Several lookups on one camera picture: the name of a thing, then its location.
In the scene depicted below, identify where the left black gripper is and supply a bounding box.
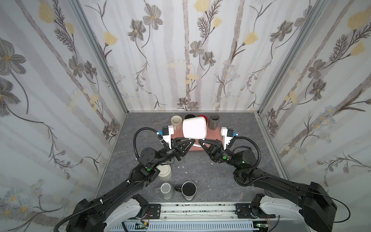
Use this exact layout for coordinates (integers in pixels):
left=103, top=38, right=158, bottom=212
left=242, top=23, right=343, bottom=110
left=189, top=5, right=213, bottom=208
left=151, top=137, right=192, bottom=169

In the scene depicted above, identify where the white ribbed upside-down mug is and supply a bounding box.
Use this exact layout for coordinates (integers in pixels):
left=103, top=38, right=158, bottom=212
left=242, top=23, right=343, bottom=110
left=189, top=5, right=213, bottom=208
left=182, top=117, right=207, bottom=141

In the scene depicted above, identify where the pale pink mug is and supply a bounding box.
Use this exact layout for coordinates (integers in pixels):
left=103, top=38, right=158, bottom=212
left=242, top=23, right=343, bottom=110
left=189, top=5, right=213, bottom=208
left=171, top=115, right=183, bottom=131

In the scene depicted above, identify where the red mug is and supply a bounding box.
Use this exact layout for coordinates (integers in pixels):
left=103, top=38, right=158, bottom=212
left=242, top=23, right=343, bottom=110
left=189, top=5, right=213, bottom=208
left=198, top=115, right=208, bottom=122

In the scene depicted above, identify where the dark mug white base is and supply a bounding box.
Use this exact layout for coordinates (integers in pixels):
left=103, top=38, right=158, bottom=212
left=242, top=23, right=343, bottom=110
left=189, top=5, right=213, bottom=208
left=185, top=114, right=196, bottom=119

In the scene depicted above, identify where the cream upside-down mug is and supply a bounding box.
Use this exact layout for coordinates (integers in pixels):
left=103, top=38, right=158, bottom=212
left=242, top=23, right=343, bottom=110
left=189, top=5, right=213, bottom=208
left=157, top=163, right=172, bottom=182

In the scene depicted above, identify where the black interior steel mug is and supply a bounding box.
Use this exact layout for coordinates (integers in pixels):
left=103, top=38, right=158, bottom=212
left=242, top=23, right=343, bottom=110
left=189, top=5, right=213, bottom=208
left=174, top=181, right=197, bottom=201

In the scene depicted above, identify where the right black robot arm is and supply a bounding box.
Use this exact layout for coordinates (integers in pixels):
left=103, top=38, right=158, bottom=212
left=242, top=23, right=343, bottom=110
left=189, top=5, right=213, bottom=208
left=199, top=136, right=337, bottom=232

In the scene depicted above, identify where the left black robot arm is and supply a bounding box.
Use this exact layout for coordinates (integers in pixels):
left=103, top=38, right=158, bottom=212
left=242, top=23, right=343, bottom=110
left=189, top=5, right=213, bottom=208
left=53, top=127, right=196, bottom=232

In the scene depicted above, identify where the small grey mug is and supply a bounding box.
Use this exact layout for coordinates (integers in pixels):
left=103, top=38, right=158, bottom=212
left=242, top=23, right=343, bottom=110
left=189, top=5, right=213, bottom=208
left=155, top=183, right=175, bottom=200

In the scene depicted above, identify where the pink rectangular tray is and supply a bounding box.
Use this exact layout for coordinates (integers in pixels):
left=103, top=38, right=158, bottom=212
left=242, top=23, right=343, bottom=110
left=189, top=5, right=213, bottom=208
left=172, top=127, right=222, bottom=151

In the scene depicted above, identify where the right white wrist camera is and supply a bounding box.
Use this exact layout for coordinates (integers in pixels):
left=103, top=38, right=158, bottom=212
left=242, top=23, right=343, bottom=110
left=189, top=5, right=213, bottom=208
left=221, top=127, right=238, bottom=149

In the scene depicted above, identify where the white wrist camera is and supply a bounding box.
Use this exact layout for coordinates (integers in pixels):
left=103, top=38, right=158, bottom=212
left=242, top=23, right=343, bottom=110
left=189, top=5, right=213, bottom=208
left=221, top=127, right=238, bottom=149
left=157, top=125, right=174, bottom=149

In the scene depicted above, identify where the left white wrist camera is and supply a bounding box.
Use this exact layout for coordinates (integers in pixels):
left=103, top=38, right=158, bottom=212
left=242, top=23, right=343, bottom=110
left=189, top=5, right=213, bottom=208
left=157, top=125, right=174, bottom=149

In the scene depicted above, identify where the aluminium mounting rail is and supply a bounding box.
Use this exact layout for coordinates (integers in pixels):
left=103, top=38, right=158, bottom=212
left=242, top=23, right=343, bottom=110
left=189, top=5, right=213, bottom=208
left=78, top=201, right=314, bottom=222

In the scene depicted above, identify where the white perforated cable duct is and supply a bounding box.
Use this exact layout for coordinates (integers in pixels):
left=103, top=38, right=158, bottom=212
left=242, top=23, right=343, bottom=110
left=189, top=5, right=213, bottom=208
left=111, top=221, right=259, bottom=232

